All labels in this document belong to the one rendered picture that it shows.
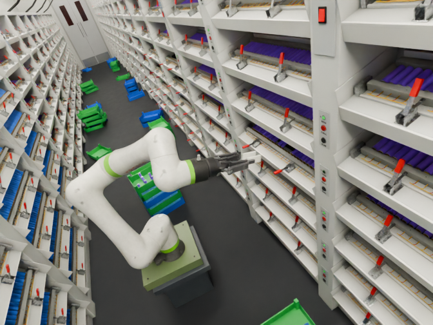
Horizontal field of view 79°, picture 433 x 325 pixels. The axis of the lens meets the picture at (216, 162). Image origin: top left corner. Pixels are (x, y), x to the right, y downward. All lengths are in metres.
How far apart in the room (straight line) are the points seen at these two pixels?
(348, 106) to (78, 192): 1.02
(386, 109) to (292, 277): 1.22
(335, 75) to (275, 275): 1.28
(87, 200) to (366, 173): 1.03
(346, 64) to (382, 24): 0.14
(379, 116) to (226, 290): 1.33
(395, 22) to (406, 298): 0.81
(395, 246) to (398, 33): 0.58
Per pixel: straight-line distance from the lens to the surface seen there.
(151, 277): 1.53
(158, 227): 1.37
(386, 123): 0.69
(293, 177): 1.14
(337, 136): 0.81
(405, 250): 0.94
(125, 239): 1.29
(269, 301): 1.67
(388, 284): 1.11
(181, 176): 0.92
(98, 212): 1.24
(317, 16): 0.73
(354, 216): 0.99
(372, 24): 0.64
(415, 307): 1.09
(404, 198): 0.79
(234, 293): 1.72
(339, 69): 0.72
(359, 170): 0.85
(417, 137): 0.66
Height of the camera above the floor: 1.50
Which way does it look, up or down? 35 degrees down
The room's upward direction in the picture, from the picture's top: 17 degrees counter-clockwise
